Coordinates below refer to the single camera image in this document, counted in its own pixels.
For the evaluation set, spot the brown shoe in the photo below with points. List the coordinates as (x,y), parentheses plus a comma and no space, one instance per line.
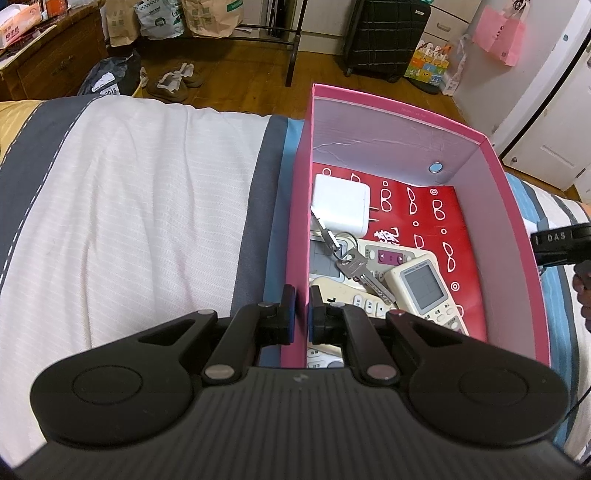
(166,92)
(191,76)

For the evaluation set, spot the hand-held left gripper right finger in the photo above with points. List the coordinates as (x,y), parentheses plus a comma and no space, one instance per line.
(315,318)

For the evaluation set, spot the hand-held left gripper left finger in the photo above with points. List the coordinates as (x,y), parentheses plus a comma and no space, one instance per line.
(290,314)

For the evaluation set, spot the white remote with purple panel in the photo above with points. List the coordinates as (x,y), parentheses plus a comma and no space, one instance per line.
(397,257)

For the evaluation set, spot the red printed paper bag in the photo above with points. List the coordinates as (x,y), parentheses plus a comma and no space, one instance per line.
(466,295)

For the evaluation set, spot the person's right hand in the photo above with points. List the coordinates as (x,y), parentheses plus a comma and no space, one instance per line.
(584,295)

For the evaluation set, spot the bunch of keys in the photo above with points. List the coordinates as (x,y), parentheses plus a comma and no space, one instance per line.
(353,267)

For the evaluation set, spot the white and green bag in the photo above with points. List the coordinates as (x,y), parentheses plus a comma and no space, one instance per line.
(159,21)

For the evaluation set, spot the white cabinet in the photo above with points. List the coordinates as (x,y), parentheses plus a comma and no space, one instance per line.
(443,27)

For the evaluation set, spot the black metal rack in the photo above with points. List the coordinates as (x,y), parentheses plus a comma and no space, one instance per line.
(295,50)

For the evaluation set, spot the white charger plug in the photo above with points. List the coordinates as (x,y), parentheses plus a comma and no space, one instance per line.
(339,203)

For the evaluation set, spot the wooden cabinet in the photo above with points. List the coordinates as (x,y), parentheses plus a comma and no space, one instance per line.
(51,64)

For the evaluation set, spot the black plastic bag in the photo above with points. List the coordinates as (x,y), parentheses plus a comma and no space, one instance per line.
(111,74)

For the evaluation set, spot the white plastic bag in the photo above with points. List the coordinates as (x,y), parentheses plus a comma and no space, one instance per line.
(455,74)

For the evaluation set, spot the colourful gift bag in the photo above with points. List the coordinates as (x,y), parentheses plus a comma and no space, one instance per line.
(427,67)

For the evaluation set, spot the pink paper bag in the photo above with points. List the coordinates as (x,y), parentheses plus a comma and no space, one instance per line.
(501,37)

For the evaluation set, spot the black suitcase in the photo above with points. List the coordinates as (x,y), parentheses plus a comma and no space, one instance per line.
(383,37)

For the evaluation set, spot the cream remote control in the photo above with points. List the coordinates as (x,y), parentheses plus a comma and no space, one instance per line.
(341,290)

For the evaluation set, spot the tissue box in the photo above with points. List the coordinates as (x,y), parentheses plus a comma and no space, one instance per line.
(18,25)

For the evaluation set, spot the white door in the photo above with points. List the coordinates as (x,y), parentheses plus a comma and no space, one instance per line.
(549,115)

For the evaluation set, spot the pink cardboard box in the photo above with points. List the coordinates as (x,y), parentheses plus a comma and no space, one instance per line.
(517,230)

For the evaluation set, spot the white remote with grey screen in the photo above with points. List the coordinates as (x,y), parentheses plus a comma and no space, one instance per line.
(420,286)

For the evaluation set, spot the white remote control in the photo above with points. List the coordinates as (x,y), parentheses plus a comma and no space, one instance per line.
(323,357)

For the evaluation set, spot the brown paper bag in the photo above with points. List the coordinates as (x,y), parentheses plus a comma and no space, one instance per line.
(122,23)
(212,18)

